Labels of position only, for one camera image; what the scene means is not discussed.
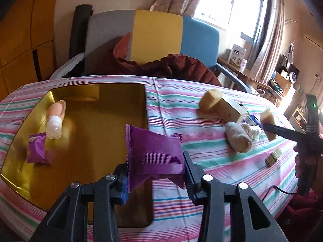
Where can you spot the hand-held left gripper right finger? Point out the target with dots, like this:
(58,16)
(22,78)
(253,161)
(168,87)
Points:
(191,182)

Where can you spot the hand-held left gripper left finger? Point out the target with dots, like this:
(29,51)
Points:
(123,190)

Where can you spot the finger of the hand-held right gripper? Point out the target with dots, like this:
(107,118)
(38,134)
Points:
(280,130)

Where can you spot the tan sponge piece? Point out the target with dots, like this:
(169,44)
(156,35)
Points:
(268,117)

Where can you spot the blue tissue pack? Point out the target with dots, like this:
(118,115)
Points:
(252,119)

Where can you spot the large purple snack packet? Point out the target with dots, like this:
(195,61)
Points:
(154,151)

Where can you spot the beige carton box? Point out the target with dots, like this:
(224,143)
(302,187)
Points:
(231,109)

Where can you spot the person's right hand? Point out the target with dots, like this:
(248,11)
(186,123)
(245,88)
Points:
(300,162)

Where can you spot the cream sock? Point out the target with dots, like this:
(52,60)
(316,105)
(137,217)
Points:
(238,138)
(254,131)

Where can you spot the brown cardboard box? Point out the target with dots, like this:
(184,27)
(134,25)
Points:
(281,83)

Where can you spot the wooden side table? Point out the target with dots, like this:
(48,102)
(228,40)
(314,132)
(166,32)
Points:
(242,74)

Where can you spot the yellow sponge cylinder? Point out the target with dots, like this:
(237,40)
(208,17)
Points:
(210,100)

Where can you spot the small pink container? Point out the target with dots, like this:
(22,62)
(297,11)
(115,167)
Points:
(244,63)

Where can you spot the striped tablecloth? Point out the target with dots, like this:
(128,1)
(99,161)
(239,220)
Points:
(176,105)

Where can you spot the white carton box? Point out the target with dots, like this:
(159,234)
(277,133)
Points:
(237,54)

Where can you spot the small purple snack packet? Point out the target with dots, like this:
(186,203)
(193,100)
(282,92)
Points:
(36,148)

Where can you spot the peach bottle with clear cap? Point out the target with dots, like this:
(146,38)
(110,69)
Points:
(56,116)

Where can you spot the dark red padded jacket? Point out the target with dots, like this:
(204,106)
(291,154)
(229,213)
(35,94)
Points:
(181,68)

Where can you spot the window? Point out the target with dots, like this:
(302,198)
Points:
(227,2)

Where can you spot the grey yellow blue chair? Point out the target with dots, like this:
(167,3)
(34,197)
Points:
(156,35)

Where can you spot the wooden wardrobe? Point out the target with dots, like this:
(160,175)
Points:
(22,30)

